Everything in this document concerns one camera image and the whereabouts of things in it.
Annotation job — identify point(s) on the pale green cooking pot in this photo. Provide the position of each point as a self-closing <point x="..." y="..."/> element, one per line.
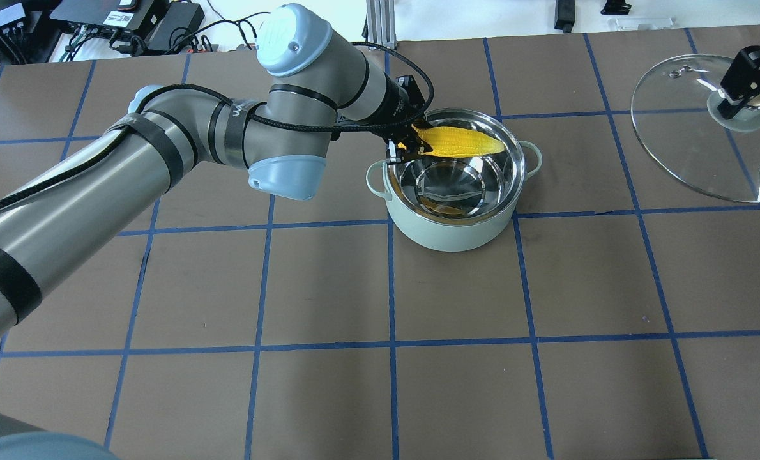
<point x="456" y="204"/>

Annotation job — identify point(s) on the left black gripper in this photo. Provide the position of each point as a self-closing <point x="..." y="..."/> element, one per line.
<point x="393" y="100"/>

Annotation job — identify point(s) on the aluminium frame post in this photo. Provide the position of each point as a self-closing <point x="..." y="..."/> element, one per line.
<point x="380" y="23"/>

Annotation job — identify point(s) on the clear plastic holder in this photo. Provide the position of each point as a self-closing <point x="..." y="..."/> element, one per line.
<point x="640" y="23"/>

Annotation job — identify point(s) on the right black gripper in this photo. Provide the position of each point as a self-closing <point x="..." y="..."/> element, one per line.
<point x="744" y="75"/>

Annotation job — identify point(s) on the black power adapter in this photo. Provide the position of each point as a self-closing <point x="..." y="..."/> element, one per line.
<point x="564" y="16"/>

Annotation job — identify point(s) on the glass pot lid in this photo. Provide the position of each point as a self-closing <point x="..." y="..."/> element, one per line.
<point x="675" y="115"/>

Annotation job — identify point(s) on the yellow corn cob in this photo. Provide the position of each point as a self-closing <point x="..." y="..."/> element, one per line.
<point x="457" y="143"/>

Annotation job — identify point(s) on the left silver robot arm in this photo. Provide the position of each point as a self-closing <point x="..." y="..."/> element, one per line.
<point x="322" y="85"/>

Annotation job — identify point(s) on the black electronics box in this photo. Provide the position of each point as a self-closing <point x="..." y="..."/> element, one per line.
<point x="132" y="27"/>

